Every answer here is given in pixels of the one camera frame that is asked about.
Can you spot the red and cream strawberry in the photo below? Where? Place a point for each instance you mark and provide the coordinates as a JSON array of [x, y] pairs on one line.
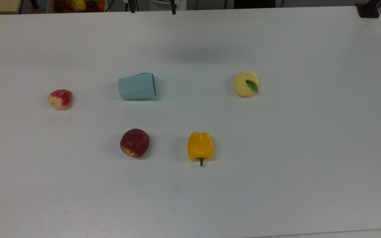
[[60, 99]]

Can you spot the pale yellow peach with leaf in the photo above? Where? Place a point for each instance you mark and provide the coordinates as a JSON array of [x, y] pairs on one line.
[[245, 84]]

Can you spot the light blue faceted mug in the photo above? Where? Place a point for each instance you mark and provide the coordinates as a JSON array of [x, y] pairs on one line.
[[137, 87]]

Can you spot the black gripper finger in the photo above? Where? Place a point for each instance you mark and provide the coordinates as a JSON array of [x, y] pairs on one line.
[[132, 6], [173, 6]]

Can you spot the dark red peach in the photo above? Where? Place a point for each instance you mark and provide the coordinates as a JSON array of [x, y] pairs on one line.
[[134, 143]]

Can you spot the bin of assorted toy fruit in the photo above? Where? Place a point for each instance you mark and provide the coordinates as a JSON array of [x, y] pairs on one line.
[[78, 5]]

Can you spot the yellow bell pepper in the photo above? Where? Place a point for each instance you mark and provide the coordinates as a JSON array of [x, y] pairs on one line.
[[200, 147]]

